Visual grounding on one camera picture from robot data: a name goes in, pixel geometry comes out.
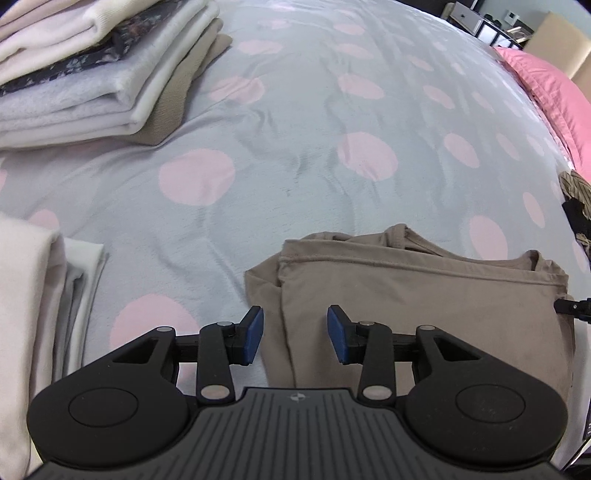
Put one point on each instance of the stack of folded clothes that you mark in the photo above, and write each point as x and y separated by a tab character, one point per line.
92	83

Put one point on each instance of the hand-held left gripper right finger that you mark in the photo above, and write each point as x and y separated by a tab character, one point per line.
337	337

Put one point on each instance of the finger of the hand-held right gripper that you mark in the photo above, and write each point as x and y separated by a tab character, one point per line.
575	307

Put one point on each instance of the folded pale pink garment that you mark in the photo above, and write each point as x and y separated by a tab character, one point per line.
27	323

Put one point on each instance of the small picture frame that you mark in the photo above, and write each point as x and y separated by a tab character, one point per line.
519	34

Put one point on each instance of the grey polka-dot bed sheet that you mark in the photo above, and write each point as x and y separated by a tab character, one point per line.
300	138

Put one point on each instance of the pink pillow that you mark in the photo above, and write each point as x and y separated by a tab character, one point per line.
554	87

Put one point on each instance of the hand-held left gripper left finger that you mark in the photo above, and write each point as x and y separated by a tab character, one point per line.
254	337

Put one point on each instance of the black garment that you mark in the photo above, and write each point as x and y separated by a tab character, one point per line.
579	217

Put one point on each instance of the white wall thermostat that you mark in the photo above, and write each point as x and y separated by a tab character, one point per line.
511	16

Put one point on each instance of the tan striped garment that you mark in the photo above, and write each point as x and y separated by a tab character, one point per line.
579	184

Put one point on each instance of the beige padded headboard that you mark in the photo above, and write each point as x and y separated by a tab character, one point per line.
563	41

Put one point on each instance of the taupe long-sleeve shirt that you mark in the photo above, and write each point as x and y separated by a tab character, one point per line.
415	295

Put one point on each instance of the white nightstand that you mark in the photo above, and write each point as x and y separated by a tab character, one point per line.
466	16

